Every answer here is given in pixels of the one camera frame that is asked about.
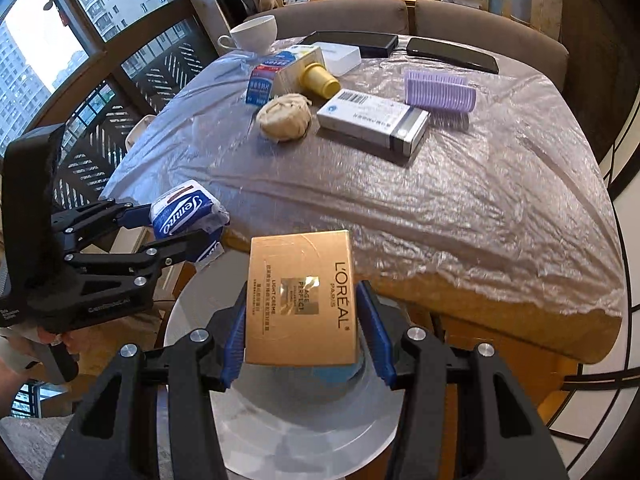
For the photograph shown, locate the dark wooden cabinet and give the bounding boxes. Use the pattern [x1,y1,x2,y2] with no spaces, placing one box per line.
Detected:
[560,0,623,111]

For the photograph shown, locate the person's left hand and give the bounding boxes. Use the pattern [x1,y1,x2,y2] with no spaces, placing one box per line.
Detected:
[0,329,81,418]

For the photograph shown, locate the blue white small carton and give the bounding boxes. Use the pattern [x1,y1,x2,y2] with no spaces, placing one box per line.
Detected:
[245,49,296,107]

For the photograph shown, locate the blue white tissue packet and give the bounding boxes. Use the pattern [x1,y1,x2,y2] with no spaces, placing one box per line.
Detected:
[149,179,231,263]

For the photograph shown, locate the flat black box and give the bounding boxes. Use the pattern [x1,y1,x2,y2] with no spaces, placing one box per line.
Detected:
[298,31,399,59]

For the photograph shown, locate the gold cosmetic box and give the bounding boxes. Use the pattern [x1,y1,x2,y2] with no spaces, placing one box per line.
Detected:
[244,230,361,367]

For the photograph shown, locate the clear plastic table cover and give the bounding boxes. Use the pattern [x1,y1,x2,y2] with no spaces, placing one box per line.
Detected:
[100,35,628,361]

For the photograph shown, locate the cream carton box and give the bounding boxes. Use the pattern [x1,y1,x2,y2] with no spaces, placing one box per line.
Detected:
[272,46,328,97]

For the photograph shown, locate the brown window frame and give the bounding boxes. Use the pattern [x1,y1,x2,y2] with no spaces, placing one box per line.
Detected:
[0,0,231,211]

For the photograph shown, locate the yellow plastic cup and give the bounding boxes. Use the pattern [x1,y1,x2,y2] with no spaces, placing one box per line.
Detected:
[301,63,341,100]

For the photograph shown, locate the brown sofa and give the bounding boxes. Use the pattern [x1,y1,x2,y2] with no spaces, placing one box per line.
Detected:
[227,0,571,96]

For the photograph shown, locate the white grey barcode box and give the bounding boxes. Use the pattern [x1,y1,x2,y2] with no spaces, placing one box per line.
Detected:
[316,89,431,156]

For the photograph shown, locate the pale rounded object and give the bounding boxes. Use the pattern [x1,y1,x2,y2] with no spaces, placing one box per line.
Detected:
[125,115,157,150]

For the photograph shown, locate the white round bin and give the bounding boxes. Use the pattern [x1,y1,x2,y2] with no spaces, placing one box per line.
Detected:
[155,247,416,480]

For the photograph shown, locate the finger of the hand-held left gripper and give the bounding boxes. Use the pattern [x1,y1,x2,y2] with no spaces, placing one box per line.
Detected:
[62,230,221,291]
[50,199,153,248]

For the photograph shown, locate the grey fluffy rug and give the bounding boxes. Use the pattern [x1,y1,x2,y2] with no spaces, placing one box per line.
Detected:
[0,412,76,480]

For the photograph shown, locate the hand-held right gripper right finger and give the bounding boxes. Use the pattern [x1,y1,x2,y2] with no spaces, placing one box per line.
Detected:
[355,280,571,480]

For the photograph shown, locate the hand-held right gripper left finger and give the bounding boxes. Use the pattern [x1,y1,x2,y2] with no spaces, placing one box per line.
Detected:
[42,280,251,480]

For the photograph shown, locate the purple hair roller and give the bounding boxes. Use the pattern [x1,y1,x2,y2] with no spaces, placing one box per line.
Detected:
[404,70,478,115]

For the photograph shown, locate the white cup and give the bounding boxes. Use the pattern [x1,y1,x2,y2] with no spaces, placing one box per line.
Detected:
[217,15,278,55]

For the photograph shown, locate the white square box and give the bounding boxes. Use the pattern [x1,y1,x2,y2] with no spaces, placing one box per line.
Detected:
[312,44,362,77]

